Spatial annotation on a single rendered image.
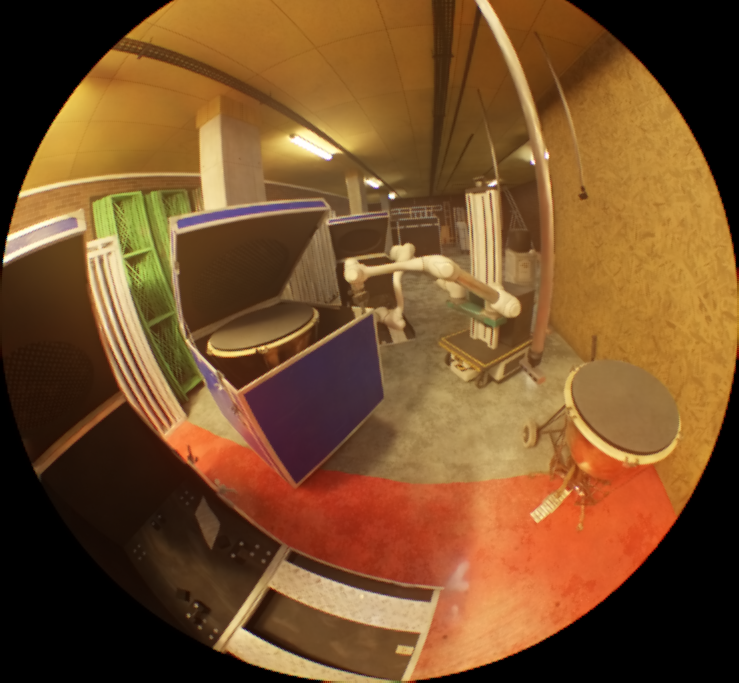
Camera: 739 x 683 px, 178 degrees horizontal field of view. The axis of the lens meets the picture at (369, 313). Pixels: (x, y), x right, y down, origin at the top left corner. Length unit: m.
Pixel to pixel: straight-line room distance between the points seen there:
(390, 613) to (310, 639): 0.43
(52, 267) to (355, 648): 1.84
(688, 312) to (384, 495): 2.35
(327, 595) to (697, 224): 2.83
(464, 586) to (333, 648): 0.72
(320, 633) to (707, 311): 2.66
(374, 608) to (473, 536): 0.66
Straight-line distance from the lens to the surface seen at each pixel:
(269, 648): 1.54
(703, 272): 1.99
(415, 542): 1.54
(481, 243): 2.25
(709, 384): 2.01
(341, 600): 1.43
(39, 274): 0.94
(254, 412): 1.16
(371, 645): 1.51
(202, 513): 1.84
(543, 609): 1.65
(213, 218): 1.28
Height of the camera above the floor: 1.50
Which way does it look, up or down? 20 degrees down
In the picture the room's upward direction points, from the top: 8 degrees counter-clockwise
